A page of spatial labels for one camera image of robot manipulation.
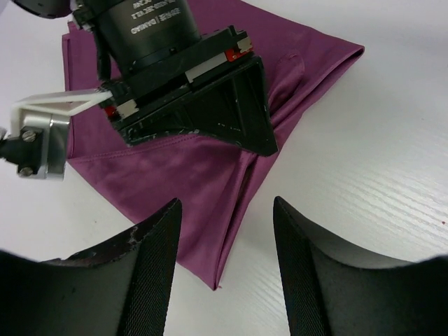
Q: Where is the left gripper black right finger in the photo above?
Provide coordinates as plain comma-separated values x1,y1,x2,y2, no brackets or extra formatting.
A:
273,197,447,335

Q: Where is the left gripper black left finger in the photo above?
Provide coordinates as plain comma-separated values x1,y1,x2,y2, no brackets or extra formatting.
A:
1,199,182,335

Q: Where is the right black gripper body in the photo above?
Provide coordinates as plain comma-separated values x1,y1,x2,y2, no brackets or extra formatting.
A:
71,1,254,126

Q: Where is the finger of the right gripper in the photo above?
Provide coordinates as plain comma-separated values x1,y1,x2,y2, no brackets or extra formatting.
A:
115,55,278,156

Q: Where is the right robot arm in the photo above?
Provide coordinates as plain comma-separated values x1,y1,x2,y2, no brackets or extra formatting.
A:
18,1,278,157

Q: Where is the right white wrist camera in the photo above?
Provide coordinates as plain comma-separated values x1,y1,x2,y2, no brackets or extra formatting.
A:
1,89,112,180

